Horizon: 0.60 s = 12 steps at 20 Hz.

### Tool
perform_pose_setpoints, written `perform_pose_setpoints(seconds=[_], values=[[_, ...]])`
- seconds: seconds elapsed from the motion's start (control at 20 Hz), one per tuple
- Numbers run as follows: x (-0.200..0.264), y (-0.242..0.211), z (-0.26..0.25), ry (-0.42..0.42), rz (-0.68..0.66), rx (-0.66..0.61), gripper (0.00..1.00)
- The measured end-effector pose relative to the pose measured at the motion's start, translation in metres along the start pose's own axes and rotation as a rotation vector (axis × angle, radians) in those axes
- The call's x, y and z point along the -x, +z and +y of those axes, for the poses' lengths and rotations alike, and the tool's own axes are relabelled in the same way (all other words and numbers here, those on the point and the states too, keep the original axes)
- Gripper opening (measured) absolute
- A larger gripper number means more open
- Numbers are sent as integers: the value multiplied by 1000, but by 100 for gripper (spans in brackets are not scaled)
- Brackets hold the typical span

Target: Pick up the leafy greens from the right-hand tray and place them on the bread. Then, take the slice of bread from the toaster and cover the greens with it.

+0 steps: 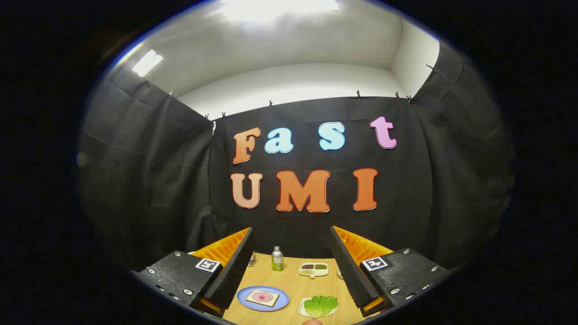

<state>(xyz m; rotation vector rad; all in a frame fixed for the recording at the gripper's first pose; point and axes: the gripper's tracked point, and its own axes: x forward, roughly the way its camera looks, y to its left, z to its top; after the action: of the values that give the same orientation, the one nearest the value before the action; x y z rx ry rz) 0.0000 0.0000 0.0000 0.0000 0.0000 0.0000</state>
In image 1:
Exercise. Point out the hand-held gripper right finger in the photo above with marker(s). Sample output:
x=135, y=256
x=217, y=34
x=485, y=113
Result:
x=350, y=271

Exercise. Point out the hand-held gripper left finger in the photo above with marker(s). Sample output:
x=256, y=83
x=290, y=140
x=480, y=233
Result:
x=235, y=271

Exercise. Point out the green lettuce leaf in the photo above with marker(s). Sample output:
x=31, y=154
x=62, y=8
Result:
x=321, y=304

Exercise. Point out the blue round plate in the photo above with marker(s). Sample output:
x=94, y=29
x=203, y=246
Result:
x=246, y=302

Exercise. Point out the white divided dish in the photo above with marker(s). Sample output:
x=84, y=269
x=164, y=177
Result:
x=313, y=272

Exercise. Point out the pink ham slice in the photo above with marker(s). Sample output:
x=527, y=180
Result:
x=263, y=296

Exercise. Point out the silver bottle green label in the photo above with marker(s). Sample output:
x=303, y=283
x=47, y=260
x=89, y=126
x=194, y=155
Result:
x=277, y=262

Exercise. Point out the white bread slice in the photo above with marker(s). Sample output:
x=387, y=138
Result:
x=270, y=303

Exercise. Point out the small white square plate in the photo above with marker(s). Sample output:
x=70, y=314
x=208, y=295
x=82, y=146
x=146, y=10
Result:
x=300, y=309

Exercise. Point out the black backdrop cloth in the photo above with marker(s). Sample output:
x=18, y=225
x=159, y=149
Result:
x=180, y=180

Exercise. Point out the ceiling light panel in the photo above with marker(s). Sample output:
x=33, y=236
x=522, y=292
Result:
x=280, y=9
x=146, y=62

